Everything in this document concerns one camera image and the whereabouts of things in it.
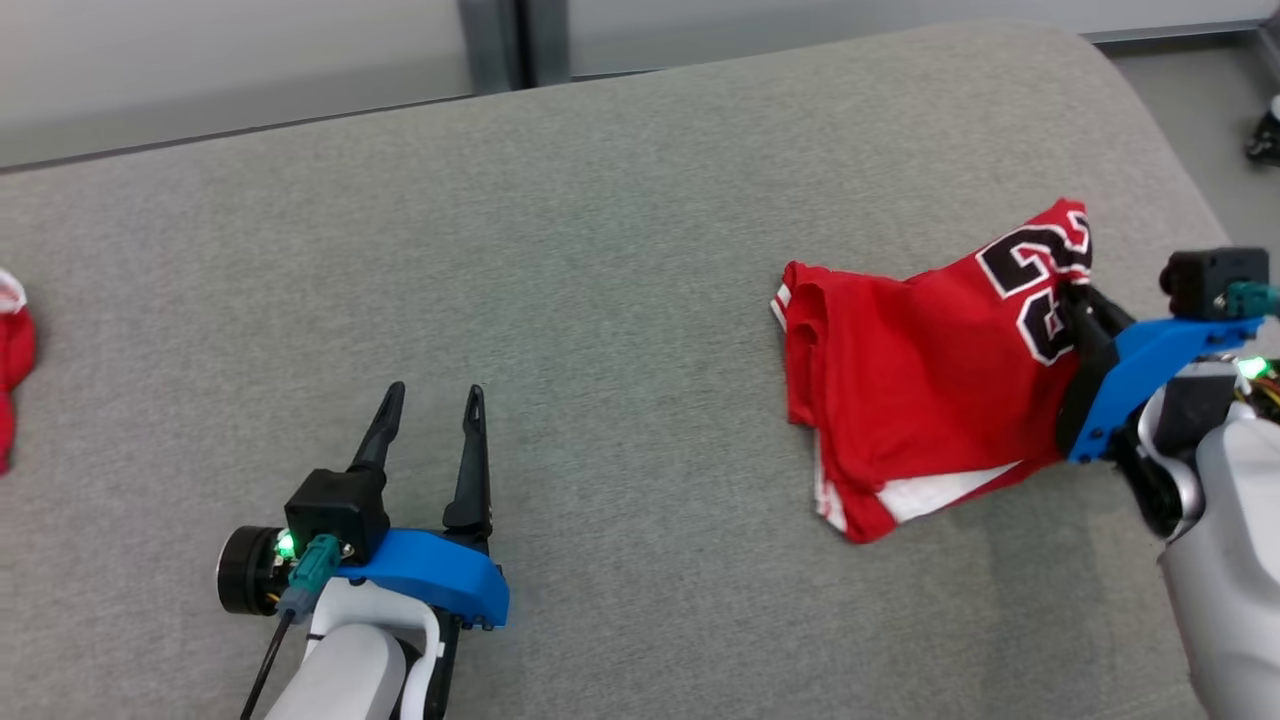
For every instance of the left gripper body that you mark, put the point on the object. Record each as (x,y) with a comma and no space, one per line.
(250,570)

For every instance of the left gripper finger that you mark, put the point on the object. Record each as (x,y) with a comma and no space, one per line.
(380,430)
(470,470)

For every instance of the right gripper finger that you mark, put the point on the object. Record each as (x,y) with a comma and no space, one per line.
(1105,315)
(1082,400)

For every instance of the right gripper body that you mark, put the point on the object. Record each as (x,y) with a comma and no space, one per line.
(1185,420)

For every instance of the red jersey with number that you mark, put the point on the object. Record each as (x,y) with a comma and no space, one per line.
(900,380)

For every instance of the red white basketball jersey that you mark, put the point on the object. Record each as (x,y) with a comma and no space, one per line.
(12,350)

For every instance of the white grey right arm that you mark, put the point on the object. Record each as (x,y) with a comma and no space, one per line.
(1240,560)

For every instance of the grey fabric sofa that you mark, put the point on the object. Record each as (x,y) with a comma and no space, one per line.
(600,300)

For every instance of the black caster wheel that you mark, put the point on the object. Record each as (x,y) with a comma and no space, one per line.
(1266,140)

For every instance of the blue right camera mount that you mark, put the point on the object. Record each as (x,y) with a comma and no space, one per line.
(1150,370)

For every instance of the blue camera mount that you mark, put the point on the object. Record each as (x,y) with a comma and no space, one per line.
(440,580)
(1150,370)

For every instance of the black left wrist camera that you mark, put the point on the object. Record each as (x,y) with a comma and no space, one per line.
(335,510)

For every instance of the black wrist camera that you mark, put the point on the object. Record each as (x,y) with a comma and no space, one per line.
(335,510)
(1205,280)

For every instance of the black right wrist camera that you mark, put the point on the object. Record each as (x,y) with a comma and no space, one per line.
(1205,280)

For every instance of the blue left camera mount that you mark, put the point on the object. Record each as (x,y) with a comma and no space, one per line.
(440,580)

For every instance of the grey partition post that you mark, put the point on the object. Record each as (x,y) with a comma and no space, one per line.
(1272,55)
(490,40)

